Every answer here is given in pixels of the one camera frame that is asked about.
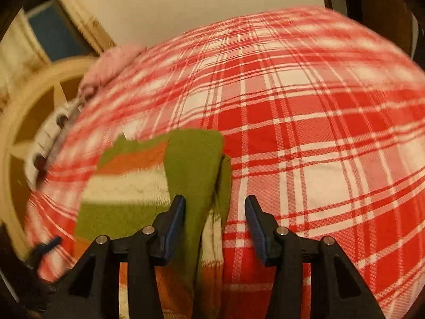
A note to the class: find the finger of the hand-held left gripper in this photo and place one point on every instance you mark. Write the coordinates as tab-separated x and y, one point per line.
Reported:
49	242

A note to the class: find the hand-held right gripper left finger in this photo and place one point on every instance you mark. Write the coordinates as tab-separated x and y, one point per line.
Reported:
174	226

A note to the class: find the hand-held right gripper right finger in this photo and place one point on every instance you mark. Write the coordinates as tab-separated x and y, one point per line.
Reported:
257	229

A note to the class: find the green knit sweater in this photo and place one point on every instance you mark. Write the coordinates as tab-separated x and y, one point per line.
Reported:
192	166

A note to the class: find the white patterned pillow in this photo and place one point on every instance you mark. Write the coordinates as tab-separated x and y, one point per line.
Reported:
43	139

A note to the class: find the red plaid bed sheet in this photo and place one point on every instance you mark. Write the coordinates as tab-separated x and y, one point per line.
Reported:
315	123

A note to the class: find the cream wooden headboard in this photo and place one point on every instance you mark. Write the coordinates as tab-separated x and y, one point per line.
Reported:
20	113

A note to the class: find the pink blanket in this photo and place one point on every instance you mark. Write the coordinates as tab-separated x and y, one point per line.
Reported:
106	66

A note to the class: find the window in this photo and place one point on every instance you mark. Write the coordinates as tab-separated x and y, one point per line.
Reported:
56	33

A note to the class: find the dark wooden door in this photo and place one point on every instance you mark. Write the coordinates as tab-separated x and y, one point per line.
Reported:
381	13

